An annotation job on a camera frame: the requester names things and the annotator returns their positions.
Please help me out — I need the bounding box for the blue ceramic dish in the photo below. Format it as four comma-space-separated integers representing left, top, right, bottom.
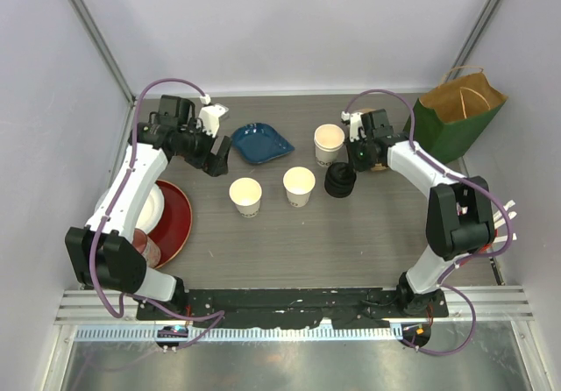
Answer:
231, 123, 295, 165

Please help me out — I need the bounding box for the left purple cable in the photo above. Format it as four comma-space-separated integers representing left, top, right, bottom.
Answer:
89, 77, 227, 349

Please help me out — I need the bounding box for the pink patterned cup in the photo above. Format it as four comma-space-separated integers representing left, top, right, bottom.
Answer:
132, 229, 161, 268

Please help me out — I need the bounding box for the white paper cup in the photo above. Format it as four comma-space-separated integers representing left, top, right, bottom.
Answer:
282, 167, 316, 208
229, 177, 262, 218

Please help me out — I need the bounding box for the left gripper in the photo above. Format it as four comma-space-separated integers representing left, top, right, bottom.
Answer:
174, 118, 231, 176

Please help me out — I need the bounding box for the green paper bag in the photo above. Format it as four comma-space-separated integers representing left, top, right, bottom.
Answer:
403, 66, 508, 164

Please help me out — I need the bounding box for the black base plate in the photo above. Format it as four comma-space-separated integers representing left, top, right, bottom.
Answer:
162, 288, 449, 330

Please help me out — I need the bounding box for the stack of cardboard cup carriers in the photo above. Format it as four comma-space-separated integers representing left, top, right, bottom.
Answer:
370, 163, 389, 172

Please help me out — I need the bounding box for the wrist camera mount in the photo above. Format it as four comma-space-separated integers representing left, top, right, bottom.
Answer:
341, 110, 363, 142
198, 94, 229, 139

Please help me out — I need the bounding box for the red cup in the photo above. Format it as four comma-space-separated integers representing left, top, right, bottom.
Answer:
477, 229, 498, 254

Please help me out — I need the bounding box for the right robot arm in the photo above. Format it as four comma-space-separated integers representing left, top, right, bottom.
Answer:
341, 110, 495, 316

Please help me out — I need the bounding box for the red plate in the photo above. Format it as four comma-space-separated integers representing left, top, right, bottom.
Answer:
147, 180, 193, 268

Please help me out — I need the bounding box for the white bowl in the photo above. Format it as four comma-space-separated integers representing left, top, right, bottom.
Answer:
103, 184, 165, 233

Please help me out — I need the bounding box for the purple cable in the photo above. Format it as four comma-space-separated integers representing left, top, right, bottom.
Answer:
89, 77, 227, 349
340, 89, 518, 356

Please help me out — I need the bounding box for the stack of black lids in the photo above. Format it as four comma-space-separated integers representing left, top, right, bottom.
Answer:
324, 162, 357, 198

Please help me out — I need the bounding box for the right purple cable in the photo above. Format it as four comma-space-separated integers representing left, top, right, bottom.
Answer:
340, 89, 518, 356

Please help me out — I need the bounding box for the stack of white paper cups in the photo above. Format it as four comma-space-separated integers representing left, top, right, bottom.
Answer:
314, 124, 344, 167

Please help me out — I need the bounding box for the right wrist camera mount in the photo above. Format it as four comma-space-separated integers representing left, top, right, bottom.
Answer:
341, 110, 363, 142

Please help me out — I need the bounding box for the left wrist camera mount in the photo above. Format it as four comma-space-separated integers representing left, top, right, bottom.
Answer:
198, 94, 229, 139

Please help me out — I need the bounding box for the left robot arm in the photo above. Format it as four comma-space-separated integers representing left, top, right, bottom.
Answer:
65, 96, 231, 320

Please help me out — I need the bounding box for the paper wrapped straw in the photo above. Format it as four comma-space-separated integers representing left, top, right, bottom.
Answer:
494, 200, 517, 230
494, 233, 517, 244

